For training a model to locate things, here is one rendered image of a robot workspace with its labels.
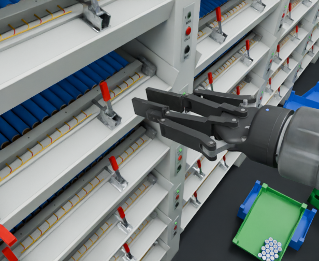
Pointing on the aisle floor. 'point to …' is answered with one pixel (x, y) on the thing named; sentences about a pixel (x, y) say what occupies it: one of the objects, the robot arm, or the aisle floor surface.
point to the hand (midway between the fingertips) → (157, 104)
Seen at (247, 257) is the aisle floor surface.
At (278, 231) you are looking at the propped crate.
